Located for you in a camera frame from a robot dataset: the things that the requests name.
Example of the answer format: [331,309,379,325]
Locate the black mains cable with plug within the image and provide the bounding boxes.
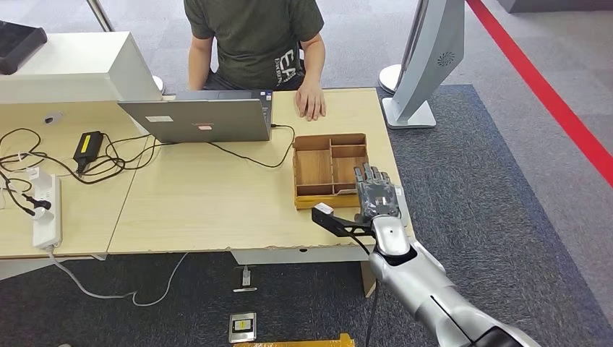
[0,127,129,218]

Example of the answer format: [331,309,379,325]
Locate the white cabinet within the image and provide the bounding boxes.
[0,31,165,106]

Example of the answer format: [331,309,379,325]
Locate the black laptop charger cable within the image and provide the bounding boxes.
[80,123,297,186]

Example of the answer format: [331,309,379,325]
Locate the red floor tape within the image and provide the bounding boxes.
[466,0,613,188]

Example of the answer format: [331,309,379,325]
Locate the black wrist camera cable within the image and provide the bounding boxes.
[348,234,382,347]

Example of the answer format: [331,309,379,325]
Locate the person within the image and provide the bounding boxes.
[183,0,328,122]

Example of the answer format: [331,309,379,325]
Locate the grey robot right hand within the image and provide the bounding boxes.
[353,163,404,225]

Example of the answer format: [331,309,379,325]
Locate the dark grey carpet mat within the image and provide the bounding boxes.
[0,85,613,347]

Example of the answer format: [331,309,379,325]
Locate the floor cable outlet with plug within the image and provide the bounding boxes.
[233,265,259,294]

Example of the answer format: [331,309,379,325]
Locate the white desk drawer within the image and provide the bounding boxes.
[231,245,372,265]

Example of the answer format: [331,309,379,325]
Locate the silver floor socket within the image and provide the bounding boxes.
[228,312,258,344]

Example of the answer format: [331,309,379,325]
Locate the black power adapter yellow label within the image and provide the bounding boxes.
[73,131,106,174]

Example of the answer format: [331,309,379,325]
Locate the metal pole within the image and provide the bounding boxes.
[87,0,117,33]

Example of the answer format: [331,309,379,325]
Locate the yellow board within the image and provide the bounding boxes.
[234,333,356,347]

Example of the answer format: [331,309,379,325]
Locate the silver kiosk stand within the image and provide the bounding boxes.
[381,0,466,130]

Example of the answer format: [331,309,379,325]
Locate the wooden compartment box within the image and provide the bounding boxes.
[293,133,374,210]

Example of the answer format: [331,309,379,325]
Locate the white desk support panel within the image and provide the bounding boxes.
[0,256,107,283]

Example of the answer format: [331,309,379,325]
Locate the grey laptop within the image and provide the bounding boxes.
[119,90,274,144]

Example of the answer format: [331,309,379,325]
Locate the white round kiosk base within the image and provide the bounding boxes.
[378,64,403,95]

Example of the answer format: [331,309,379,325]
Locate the person's left hand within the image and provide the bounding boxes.
[295,79,327,122]

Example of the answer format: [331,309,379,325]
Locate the white power strip cable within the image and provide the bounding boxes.
[48,247,190,308]

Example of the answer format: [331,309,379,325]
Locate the white power strip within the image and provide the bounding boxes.
[32,173,64,250]

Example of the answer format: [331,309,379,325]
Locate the wooden desk leg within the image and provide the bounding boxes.
[360,260,377,299]

